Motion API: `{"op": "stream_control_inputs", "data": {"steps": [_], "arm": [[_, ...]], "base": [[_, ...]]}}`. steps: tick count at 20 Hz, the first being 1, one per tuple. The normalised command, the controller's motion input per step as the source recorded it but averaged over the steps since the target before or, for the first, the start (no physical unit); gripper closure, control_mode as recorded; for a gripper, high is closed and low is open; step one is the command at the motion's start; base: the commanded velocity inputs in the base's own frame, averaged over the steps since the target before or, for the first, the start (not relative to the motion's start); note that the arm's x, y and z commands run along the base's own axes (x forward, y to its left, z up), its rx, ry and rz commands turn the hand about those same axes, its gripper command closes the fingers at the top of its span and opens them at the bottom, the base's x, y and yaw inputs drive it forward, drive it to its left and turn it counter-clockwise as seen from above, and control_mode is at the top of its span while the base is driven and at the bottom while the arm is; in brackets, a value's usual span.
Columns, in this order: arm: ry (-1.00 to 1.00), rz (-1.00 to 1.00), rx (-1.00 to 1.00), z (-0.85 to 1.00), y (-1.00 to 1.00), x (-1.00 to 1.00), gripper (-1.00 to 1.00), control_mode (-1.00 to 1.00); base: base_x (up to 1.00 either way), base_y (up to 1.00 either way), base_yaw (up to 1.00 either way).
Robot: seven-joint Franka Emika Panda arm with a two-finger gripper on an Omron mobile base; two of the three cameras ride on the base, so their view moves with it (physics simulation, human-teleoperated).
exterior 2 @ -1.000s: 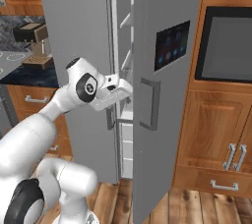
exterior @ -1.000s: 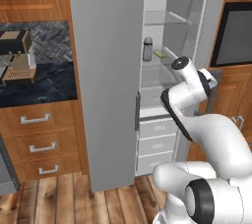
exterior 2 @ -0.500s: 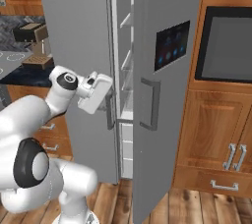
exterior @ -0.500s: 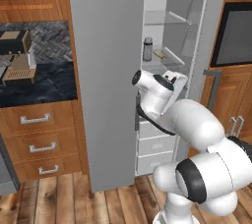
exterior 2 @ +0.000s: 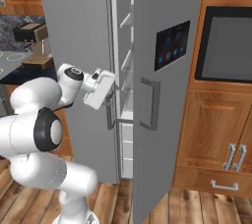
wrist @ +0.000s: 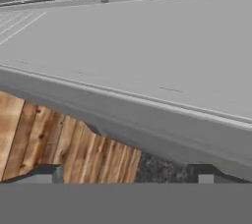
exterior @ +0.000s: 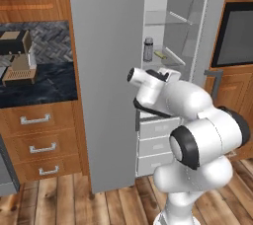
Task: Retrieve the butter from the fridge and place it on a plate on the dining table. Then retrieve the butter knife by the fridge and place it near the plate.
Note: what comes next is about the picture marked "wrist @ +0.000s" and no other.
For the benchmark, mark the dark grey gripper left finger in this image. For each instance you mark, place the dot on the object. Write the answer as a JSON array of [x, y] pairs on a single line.
[[44, 171]]

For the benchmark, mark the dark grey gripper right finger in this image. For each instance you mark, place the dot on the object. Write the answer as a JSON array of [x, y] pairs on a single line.
[[210, 170]]

